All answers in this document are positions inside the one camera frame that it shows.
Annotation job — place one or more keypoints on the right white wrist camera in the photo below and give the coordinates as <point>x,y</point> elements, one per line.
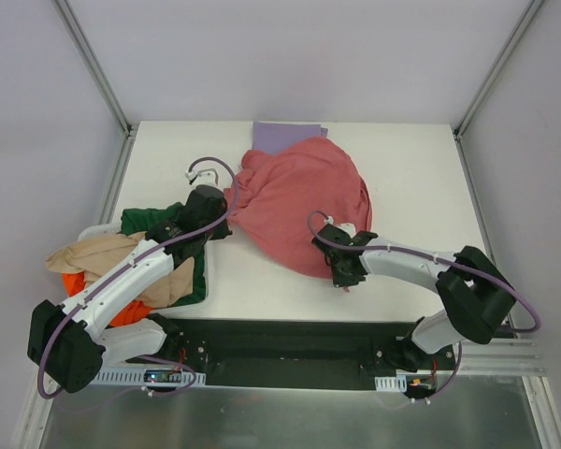
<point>348,228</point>

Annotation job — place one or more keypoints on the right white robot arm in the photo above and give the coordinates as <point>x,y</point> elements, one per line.
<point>475,298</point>

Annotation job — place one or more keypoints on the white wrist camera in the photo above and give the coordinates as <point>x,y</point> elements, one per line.
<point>206,176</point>
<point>348,228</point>

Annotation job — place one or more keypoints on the left white cable duct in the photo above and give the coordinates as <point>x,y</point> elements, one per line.
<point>149,377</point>

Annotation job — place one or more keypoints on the orange t shirt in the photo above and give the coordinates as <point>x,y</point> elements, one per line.
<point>131,313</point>

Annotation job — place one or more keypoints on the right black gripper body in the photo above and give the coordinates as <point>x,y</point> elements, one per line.
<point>342,274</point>

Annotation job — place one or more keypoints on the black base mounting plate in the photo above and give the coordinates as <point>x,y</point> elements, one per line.
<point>285,354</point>

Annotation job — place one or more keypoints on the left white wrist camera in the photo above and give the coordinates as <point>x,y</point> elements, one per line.
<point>206,176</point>

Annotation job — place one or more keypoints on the right aluminium frame post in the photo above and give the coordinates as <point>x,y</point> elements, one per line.
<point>520,29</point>

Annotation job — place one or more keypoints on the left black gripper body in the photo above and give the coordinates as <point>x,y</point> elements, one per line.
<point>220,229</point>

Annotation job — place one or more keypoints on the right white cable duct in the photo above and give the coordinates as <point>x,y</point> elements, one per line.
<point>391,384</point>

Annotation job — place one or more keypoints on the white cable duct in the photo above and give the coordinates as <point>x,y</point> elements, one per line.
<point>149,377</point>
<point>391,384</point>

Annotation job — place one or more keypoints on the folded purple t shirt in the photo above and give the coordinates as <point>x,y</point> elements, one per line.
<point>272,138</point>

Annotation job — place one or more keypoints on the white laundry basket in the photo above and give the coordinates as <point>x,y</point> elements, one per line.
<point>98,230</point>

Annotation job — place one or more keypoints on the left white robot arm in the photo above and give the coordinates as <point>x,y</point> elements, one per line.
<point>71,341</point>

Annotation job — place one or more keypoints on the pink t shirt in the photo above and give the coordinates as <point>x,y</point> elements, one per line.
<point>276,194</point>

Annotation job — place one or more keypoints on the green t shirt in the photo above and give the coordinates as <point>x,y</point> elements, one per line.
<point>142,220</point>

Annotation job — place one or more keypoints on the aluminium frame post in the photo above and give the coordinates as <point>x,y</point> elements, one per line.
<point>86,52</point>
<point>520,29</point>

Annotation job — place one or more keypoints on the left aluminium frame post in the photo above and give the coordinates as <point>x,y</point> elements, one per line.
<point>86,52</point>

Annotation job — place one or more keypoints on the beige t shirt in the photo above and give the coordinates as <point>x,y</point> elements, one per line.
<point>95,257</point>

